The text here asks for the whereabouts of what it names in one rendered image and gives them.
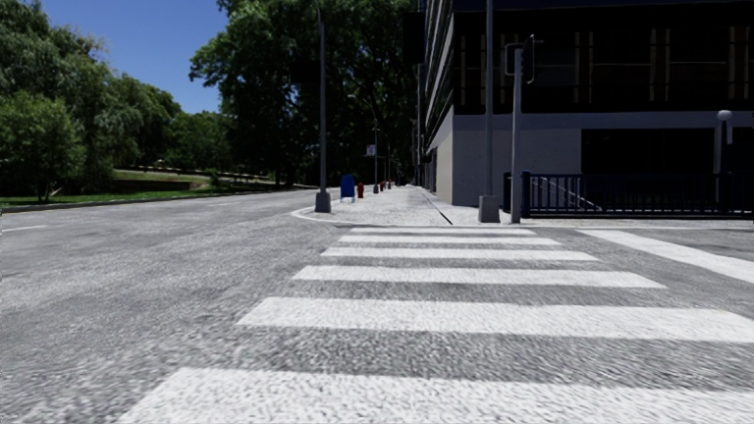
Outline grey street lamp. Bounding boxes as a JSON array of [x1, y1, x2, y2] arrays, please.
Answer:
[[249, 0, 332, 214]]

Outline grey pole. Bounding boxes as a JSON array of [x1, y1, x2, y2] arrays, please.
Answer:
[[478, 0, 502, 225]]

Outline dark stairway railing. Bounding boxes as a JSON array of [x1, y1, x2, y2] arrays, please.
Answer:
[[503, 110, 754, 220]]

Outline trees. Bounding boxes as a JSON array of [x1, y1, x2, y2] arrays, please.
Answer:
[[188, 0, 424, 188], [0, 0, 237, 203]]

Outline sign on a post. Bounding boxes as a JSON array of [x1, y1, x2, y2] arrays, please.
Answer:
[[347, 93, 381, 195]]

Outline dark glass building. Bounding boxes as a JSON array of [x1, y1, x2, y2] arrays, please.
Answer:
[[396, 0, 754, 208]]

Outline traffic light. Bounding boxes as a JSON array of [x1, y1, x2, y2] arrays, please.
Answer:
[[505, 34, 537, 225]]

